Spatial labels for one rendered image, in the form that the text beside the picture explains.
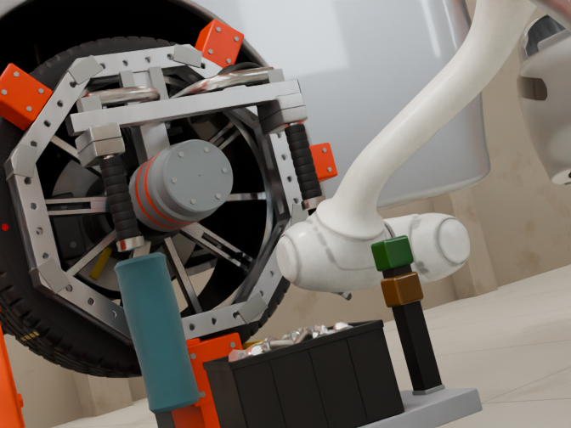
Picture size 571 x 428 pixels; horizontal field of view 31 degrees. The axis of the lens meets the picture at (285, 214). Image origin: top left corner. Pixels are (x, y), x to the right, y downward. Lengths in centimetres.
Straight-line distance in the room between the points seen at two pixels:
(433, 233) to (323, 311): 770
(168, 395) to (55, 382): 626
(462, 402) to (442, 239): 30
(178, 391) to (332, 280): 37
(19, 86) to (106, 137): 27
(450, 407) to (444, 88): 44
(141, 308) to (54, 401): 626
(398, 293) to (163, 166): 56
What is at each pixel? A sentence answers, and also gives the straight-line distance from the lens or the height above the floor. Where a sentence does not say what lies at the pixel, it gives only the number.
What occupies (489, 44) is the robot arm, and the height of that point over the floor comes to 88.
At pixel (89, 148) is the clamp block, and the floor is 92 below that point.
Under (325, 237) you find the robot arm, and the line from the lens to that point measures 146.
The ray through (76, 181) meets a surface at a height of 94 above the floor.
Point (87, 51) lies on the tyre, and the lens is 200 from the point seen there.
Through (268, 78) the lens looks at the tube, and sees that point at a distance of 181.
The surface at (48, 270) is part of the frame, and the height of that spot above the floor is 76.
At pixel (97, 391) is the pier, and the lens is 780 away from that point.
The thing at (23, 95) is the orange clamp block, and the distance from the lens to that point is 185.
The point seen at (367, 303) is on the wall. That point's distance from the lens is 952.
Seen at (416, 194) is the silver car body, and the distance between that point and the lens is 233.
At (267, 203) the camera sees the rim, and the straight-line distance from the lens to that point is 206.
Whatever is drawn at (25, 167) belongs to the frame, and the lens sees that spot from 182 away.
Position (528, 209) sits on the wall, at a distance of 1120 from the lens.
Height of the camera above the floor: 65
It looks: 3 degrees up
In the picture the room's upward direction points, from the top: 15 degrees counter-clockwise
